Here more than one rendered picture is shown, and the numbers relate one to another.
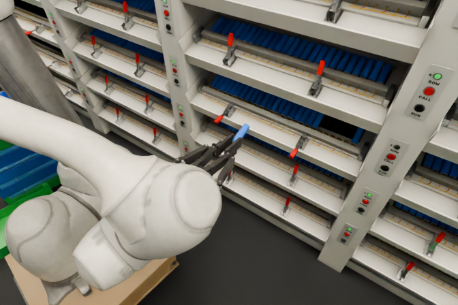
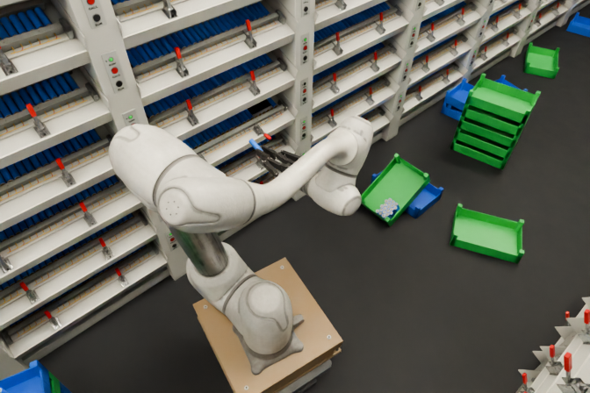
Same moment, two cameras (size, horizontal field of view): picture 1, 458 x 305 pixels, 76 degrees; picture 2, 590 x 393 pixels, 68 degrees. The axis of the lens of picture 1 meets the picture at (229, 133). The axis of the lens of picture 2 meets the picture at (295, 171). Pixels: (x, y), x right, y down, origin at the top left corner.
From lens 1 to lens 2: 118 cm
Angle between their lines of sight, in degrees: 51
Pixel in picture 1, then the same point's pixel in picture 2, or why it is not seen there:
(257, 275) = (294, 242)
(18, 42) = not seen: hidden behind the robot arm
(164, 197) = (363, 124)
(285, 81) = (236, 100)
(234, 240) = (260, 251)
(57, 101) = not seen: hidden behind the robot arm
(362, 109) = (280, 80)
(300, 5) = (229, 50)
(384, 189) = (308, 110)
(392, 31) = (278, 33)
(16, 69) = not seen: hidden behind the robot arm
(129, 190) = (354, 137)
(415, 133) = (307, 70)
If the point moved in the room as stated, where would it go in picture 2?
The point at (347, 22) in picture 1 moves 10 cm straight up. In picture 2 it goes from (259, 42) to (257, 14)
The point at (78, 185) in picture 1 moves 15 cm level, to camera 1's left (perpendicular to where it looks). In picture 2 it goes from (240, 270) to (221, 315)
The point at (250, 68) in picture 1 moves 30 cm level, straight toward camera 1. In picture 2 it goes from (210, 112) to (289, 131)
